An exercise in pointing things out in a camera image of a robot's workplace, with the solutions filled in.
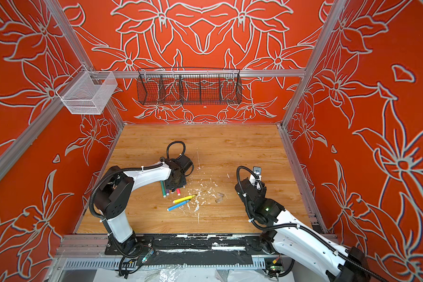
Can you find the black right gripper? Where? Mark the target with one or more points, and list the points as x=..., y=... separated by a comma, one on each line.
x=263, y=191

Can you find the blue marker pen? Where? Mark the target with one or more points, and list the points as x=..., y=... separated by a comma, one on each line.
x=178, y=205

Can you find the black wire basket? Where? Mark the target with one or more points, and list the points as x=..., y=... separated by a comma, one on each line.
x=193, y=86

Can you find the white wire basket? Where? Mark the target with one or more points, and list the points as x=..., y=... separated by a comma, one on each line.
x=87, y=92

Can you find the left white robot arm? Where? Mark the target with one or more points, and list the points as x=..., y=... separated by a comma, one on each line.
x=109, y=198

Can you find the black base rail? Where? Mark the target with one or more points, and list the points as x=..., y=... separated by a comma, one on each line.
x=221, y=251

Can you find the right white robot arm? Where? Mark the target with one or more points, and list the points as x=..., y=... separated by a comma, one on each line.
x=290, y=237

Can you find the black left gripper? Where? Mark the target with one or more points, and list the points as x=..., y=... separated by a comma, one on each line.
x=170, y=185

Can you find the aluminium frame rails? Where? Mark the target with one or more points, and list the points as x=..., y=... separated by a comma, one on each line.
x=43, y=45

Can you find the yellow marker pen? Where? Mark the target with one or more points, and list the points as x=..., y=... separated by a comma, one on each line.
x=183, y=199

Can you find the green marker pen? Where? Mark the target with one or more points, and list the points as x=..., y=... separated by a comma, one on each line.
x=163, y=188

